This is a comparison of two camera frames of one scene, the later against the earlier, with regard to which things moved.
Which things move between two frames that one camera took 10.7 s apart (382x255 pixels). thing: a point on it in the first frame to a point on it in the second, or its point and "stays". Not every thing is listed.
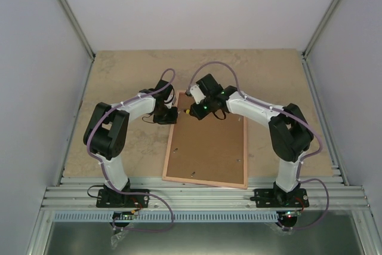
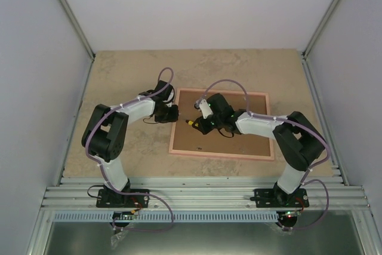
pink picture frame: x=232 y=184 to x=271 y=157
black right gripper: x=198 y=114 to x=204 y=128
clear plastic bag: x=114 y=238 stays
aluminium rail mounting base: x=80 y=194 stays
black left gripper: x=172 y=120 stays
